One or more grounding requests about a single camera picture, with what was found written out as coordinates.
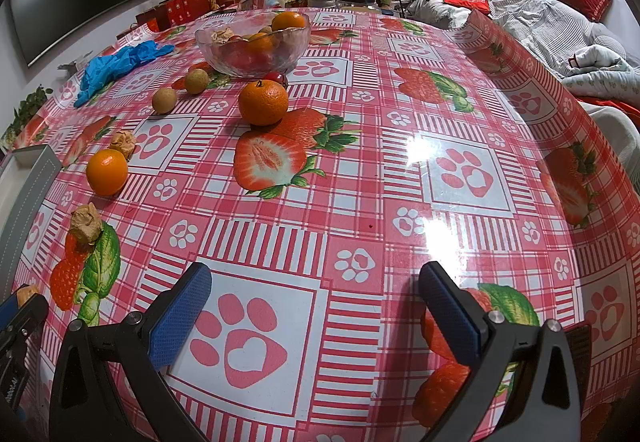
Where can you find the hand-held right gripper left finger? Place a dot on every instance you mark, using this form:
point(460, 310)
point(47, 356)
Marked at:
point(180, 312)

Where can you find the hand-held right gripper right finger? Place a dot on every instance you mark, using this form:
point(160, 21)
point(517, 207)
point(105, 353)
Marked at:
point(450, 317)

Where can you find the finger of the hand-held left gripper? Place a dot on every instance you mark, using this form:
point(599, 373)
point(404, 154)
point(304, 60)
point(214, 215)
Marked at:
point(30, 316)

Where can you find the shallow white cardboard tray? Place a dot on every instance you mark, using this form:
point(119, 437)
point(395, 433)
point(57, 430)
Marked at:
point(20, 202)

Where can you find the small orange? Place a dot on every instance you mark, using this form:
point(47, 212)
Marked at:
point(106, 172)

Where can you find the large orange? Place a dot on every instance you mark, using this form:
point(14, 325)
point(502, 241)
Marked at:
point(263, 103)

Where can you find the green potted plant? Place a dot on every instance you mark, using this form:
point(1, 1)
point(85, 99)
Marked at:
point(30, 109)

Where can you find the clear glass bowl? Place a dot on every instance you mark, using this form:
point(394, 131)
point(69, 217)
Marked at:
point(220, 62)

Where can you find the blue disposable gloves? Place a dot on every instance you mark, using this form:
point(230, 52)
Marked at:
point(115, 64)

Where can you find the white green patterned quilt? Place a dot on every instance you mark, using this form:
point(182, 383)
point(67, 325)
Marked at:
point(600, 67)

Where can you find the stack of red gift boxes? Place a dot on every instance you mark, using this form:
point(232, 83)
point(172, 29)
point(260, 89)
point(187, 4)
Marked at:
point(185, 7)

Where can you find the grey striped blanket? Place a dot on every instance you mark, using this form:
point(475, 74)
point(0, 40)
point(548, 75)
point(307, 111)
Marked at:
point(540, 22)

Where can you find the clear jar black lid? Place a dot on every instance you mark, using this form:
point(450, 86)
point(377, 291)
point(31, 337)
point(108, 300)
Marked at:
point(355, 1)

